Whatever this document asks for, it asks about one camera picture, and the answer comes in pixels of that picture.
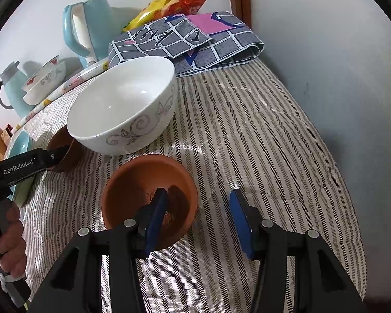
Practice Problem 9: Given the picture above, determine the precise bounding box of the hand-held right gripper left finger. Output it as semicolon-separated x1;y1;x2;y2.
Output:
28;187;169;313

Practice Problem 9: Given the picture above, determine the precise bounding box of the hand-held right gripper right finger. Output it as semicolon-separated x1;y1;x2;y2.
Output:
229;189;369;313

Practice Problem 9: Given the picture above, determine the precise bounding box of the small brown bowl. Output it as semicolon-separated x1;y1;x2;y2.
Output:
101;155;199;251
47;125;85;173

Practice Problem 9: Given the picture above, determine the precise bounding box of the green square plate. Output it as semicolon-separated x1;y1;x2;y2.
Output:
11;174;38;207

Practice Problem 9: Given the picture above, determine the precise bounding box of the light blue square plate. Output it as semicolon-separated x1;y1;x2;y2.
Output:
5;131;34;161

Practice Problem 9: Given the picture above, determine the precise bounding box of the person's left hand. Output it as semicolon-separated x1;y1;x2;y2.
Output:
0;206;28;278

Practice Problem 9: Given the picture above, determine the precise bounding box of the light blue thermos jug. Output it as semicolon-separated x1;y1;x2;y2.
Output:
0;60;33;118

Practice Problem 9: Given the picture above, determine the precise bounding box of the fish print white bowl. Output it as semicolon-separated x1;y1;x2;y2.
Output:
22;55;61;87

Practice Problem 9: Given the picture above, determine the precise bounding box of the large swirl print white bowl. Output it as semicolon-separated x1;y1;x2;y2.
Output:
22;60;67;105

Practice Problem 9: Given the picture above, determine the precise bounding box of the rolled fruit print sheet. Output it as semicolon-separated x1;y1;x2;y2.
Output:
15;59;109;129

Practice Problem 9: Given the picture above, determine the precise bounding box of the striped quilt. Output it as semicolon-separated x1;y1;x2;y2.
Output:
7;59;367;313

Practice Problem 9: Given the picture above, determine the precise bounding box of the light blue electric kettle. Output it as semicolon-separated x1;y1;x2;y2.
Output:
63;0;113;69

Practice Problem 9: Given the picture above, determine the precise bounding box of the yellow chip bag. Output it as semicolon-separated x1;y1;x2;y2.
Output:
122;0;180;33

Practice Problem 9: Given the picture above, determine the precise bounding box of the grey checked folded cloth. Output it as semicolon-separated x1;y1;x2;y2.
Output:
108;11;264;77

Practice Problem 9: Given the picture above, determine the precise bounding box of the red chip bag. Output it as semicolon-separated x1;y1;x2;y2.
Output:
169;0;207;17

